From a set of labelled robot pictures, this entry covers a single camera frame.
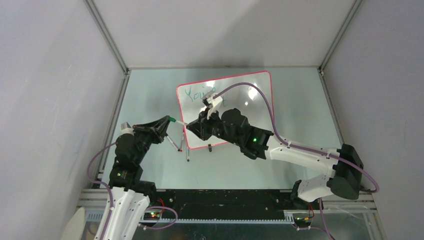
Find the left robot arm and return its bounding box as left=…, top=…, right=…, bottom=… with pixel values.
left=94, top=115, right=172, bottom=240

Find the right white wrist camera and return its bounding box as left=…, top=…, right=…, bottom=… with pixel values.
left=201, top=90, right=223, bottom=120

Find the black-capped whiteboard marker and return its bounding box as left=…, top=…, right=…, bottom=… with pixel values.
left=165, top=135, right=180, bottom=152

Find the electronics board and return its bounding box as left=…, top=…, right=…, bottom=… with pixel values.
left=141, top=211, right=162, bottom=222
left=293, top=217, right=312, bottom=229

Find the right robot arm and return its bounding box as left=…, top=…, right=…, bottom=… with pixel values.
left=186, top=108, right=363, bottom=209

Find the pink-framed whiteboard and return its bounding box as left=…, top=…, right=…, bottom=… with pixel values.
left=176, top=70, right=274, bottom=130

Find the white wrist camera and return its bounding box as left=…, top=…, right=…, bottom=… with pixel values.
left=120, top=122, right=134, bottom=135
left=201, top=90, right=223, bottom=120

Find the blue-capped whiteboard marker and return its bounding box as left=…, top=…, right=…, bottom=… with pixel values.
left=185, top=146, right=190, bottom=162

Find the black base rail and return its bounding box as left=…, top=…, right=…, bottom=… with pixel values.
left=153, top=189, right=319, bottom=221

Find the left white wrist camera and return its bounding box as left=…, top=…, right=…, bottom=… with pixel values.
left=120, top=122, right=134, bottom=135

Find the right electronics board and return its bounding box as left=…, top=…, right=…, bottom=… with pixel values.
left=293, top=217, right=312, bottom=229

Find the left electronics board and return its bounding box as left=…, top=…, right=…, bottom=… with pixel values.
left=141, top=211, right=162, bottom=222

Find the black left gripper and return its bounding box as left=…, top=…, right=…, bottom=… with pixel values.
left=133, top=116, right=171, bottom=164

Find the red-capped whiteboard marker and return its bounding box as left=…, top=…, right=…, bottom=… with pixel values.
left=179, top=130, right=185, bottom=152

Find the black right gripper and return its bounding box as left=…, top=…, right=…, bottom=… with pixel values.
left=187, top=106, right=242, bottom=147

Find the green whiteboard marker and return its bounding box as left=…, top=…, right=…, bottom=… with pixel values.
left=174, top=120, right=188, bottom=127

